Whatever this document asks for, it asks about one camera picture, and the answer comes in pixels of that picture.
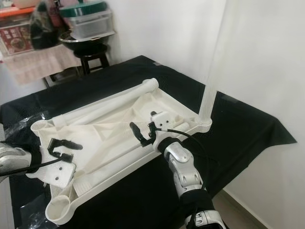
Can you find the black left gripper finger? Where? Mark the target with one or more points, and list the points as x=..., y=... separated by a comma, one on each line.
x=71, y=143
x=64, y=157

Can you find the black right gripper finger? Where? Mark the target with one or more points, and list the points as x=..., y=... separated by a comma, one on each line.
x=154, y=115
x=138, y=132

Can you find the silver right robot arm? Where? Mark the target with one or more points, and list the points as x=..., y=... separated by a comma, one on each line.
x=183, y=171

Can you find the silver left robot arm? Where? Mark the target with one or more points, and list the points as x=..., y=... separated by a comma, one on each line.
x=12, y=160

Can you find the cream plastic children table top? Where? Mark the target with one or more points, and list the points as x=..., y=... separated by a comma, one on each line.
x=114, y=133

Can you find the clear plastic wrap scrap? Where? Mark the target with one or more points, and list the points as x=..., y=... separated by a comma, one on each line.
x=21, y=129

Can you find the black round stool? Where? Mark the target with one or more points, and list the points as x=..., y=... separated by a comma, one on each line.
x=93, y=59

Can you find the black tablecloth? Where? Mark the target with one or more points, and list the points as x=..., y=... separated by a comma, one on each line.
x=243, y=138

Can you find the clear plastic storage container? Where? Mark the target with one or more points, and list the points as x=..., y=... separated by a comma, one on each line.
x=88, y=24

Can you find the red printed box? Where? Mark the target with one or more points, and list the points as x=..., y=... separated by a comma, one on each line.
x=20, y=40

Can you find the black bag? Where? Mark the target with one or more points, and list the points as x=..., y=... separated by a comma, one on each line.
x=45, y=26

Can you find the orange shelf board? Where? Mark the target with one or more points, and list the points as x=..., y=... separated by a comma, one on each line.
x=16, y=12

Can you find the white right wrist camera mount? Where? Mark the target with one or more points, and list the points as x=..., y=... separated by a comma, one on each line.
x=167, y=121

